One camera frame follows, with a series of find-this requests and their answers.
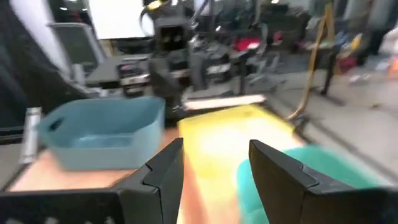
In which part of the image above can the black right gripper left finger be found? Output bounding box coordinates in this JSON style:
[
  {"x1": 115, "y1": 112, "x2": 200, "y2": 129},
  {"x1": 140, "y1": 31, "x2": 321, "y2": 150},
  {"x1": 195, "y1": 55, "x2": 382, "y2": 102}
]
[{"x1": 111, "y1": 138, "x2": 185, "y2": 224}]

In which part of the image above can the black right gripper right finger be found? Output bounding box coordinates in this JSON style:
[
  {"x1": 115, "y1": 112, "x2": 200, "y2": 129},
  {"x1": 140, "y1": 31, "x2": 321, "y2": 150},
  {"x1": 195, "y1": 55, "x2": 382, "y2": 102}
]
[{"x1": 248, "y1": 139, "x2": 356, "y2": 224}]

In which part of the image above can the green plastic bin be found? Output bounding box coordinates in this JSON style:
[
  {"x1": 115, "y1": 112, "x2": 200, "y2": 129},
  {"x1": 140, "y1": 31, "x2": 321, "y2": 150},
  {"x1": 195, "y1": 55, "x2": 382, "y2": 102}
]
[{"x1": 235, "y1": 144, "x2": 388, "y2": 224}]

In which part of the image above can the yellow plastic bin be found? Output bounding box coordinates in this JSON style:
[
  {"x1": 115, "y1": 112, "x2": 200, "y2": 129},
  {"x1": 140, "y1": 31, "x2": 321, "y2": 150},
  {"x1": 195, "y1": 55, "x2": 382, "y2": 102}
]
[{"x1": 177, "y1": 104, "x2": 298, "y2": 224}]

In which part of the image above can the blue plastic bin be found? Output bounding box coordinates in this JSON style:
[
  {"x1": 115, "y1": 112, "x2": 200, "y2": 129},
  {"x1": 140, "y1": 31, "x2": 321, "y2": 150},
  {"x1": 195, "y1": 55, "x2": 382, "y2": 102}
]
[{"x1": 39, "y1": 96, "x2": 166, "y2": 171}]

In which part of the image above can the white paper sheet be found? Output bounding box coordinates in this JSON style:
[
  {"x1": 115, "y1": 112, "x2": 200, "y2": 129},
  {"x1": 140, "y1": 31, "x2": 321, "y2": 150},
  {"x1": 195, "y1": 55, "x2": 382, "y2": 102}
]
[{"x1": 183, "y1": 94, "x2": 267, "y2": 111}]

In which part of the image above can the black tripod stand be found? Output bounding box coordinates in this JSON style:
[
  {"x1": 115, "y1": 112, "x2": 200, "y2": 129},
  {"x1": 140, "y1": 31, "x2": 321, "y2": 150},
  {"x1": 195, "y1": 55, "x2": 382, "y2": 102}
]
[{"x1": 320, "y1": 43, "x2": 340, "y2": 96}]

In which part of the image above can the grey office chair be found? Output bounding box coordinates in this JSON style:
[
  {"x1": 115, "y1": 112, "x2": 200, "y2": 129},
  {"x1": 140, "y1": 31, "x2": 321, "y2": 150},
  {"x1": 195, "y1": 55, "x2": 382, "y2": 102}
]
[{"x1": 47, "y1": 21, "x2": 108, "y2": 74}]

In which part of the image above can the white board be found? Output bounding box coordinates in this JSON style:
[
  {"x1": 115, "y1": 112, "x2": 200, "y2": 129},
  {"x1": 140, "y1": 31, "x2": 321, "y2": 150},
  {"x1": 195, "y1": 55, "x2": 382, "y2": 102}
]
[{"x1": 88, "y1": 0, "x2": 155, "y2": 40}]

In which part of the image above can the yellow label tag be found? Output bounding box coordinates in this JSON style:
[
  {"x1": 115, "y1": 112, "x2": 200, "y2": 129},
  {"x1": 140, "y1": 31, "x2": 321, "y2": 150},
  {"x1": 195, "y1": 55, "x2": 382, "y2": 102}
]
[{"x1": 146, "y1": 0, "x2": 171, "y2": 11}]

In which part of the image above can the yellow extension cable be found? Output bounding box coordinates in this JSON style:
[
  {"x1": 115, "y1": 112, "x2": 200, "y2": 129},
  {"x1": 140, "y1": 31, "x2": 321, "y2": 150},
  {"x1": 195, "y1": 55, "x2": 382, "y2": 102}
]
[{"x1": 286, "y1": 2, "x2": 336, "y2": 122}]

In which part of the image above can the silver metal bracket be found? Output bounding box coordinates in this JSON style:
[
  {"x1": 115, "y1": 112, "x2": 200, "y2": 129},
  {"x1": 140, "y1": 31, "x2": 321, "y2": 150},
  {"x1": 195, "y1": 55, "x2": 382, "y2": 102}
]
[{"x1": 18, "y1": 106, "x2": 43, "y2": 166}]

